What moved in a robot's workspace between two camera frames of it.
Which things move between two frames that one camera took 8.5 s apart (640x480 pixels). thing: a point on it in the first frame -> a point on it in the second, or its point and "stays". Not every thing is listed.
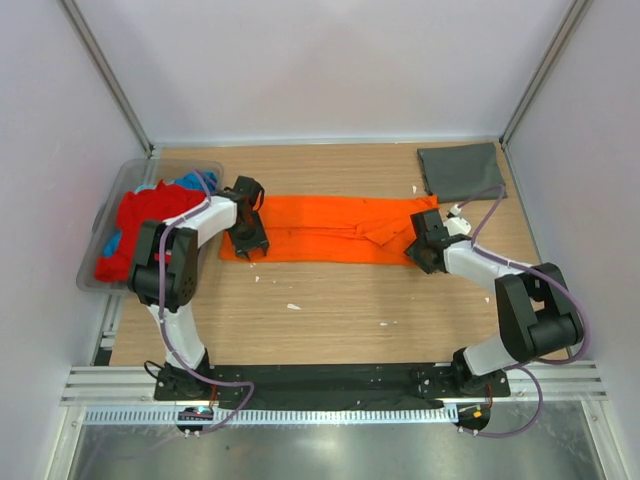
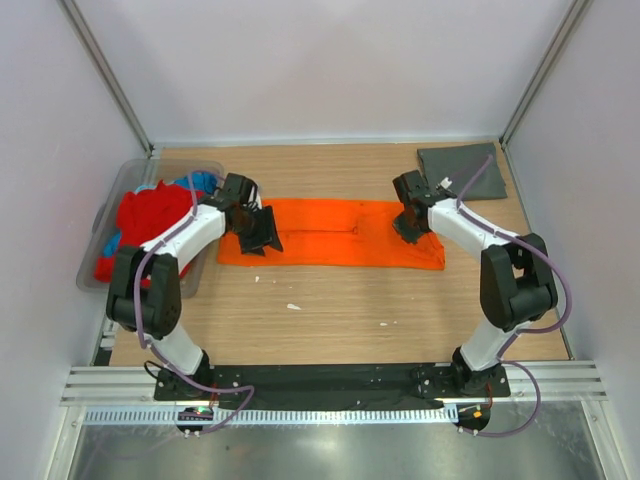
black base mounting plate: (325, 387) stays
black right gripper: (414, 253) -> (408, 235)
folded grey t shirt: (456, 173) stays
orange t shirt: (339, 228) stays
